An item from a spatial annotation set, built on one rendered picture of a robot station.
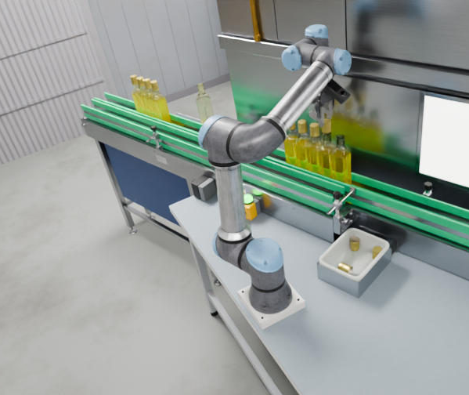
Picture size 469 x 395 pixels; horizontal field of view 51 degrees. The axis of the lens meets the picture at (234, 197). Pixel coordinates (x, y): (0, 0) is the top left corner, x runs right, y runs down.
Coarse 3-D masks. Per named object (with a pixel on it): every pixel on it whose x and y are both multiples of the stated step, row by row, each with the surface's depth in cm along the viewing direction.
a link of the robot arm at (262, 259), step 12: (252, 240) 164; (264, 240) 164; (240, 252) 164; (252, 252) 160; (264, 252) 159; (276, 252) 159; (240, 264) 165; (252, 264) 159; (264, 264) 157; (276, 264) 159; (252, 276) 163; (264, 276) 160; (276, 276) 161; (264, 288) 163
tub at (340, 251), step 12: (348, 240) 188; (360, 240) 186; (372, 240) 182; (384, 240) 179; (324, 252) 179; (336, 252) 183; (348, 252) 187; (360, 252) 186; (372, 252) 185; (384, 252) 175; (324, 264) 174; (336, 264) 183; (348, 264) 182; (360, 264) 181; (372, 264) 171; (348, 276) 168; (360, 276) 167
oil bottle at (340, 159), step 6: (336, 150) 186; (342, 150) 185; (348, 150) 186; (336, 156) 186; (342, 156) 184; (348, 156) 187; (336, 162) 188; (342, 162) 186; (348, 162) 188; (336, 168) 189; (342, 168) 187; (348, 168) 190; (336, 174) 191; (342, 174) 189; (348, 174) 191; (342, 180) 191; (348, 180) 193
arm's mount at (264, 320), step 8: (248, 288) 179; (240, 296) 177; (248, 296) 176; (296, 296) 172; (248, 304) 173; (296, 304) 169; (304, 304) 171; (256, 312) 169; (280, 312) 168; (288, 312) 169; (256, 320) 169; (264, 320) 166; (272, 320) 167; (280, 320) 169; (264, 328) 167
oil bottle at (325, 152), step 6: (324, 150) 189; (330, 150) 188; (324, 156) 190; (330, 156) 189; (324, 162) 192; (330, 162) 190; (324, 168) 194; (330, 168) 192; (324, 174) 196; (330, 174) 193
